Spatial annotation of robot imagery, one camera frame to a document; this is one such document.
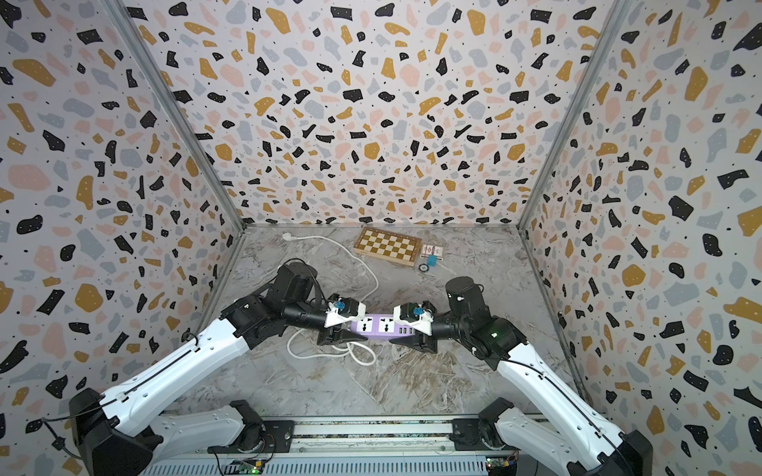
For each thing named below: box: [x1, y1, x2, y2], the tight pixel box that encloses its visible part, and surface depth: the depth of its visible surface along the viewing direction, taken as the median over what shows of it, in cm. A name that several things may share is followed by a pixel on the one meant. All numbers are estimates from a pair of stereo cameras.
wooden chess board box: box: [353, 226, 423, 267], surface depth 115 cm
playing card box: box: [419, 243, 445, 260], surface depth 115 cm
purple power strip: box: [351, 313, 416, 341], surface depth 65 cm
